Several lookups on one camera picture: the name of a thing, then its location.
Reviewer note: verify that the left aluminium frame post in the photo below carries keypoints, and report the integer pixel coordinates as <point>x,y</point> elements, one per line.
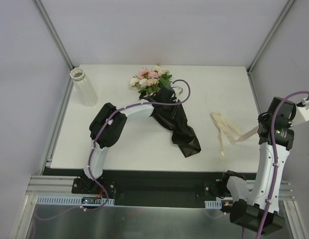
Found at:
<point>53,32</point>

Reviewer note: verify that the white cable duct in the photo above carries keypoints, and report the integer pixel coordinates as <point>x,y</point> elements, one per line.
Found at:
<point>214,205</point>
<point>74,201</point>

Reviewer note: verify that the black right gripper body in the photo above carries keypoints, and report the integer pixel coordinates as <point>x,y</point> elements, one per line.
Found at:
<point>262,128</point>

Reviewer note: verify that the aluminium frame post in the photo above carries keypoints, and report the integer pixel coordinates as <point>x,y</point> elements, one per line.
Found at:
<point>53,32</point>
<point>271,34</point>

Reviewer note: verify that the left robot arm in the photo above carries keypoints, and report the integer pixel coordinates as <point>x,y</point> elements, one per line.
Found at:
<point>106,128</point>

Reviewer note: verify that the white ribbed vase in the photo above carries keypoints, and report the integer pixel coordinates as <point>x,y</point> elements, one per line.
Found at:
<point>84,87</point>

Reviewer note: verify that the right white cable duct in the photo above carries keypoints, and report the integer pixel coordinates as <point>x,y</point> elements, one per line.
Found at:
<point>214,205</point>

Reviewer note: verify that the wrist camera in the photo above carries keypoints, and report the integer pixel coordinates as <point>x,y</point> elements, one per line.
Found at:
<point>302,112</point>
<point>177,91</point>

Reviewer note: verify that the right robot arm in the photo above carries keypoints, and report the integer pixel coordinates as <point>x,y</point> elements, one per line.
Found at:
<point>258,209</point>

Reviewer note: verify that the right aluminium frame post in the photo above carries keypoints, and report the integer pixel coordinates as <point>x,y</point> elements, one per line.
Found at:
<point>271,34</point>

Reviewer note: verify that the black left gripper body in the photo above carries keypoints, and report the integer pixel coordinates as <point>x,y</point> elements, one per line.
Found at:
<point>161,95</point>

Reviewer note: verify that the left white cable duct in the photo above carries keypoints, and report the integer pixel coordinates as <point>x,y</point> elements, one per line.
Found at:
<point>74,201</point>

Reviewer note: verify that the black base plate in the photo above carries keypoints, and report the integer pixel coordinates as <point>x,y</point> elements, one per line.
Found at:
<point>148,188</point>

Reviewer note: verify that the aluminium rail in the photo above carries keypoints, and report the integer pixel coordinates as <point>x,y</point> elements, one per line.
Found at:
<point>50,185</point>

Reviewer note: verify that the cream ribbon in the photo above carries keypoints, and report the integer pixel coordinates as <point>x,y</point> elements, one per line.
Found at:
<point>230,130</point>

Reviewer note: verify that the pink and white flower bouquet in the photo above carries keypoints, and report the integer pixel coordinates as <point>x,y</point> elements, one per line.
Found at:
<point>149,81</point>

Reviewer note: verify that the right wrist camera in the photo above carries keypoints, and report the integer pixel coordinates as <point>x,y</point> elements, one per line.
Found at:
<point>302,112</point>

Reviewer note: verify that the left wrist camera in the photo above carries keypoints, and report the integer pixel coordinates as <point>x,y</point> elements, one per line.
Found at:
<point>177,91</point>

